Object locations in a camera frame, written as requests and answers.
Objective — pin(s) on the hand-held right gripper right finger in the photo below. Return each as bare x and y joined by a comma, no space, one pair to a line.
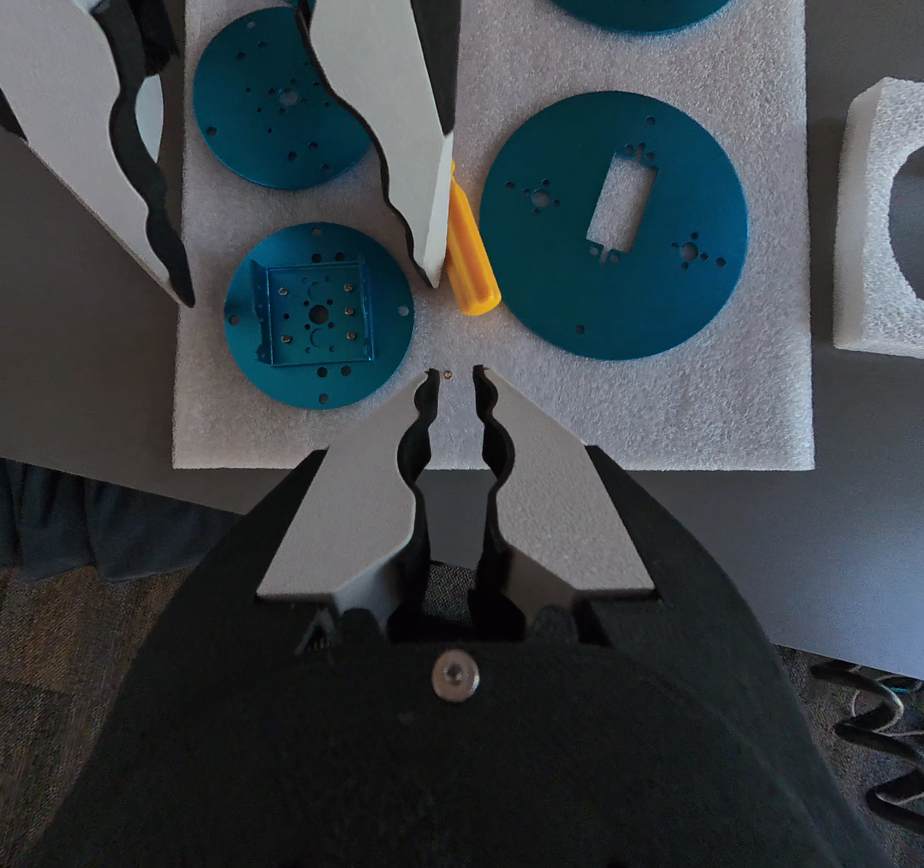
563,514

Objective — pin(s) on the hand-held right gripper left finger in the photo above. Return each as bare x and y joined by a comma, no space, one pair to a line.
346,521

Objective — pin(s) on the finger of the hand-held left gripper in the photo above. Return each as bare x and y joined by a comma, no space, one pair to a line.
50,73
401,88

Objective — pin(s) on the white foam sheet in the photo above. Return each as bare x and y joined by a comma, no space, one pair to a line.
686,413

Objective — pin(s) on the small blue disc with holes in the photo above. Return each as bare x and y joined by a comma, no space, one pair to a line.
245,124

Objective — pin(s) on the dark cloth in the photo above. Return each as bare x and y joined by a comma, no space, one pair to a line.
86,521

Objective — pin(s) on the large blue disc rectangular cutout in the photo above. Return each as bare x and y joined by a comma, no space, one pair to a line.
686,182

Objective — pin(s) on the white foam block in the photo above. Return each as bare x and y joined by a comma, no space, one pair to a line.
866,232

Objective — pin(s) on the blue disc under bracket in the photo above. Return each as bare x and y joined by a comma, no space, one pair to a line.
289,385

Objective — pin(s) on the blue metal bracket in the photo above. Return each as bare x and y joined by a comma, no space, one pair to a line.
289,305

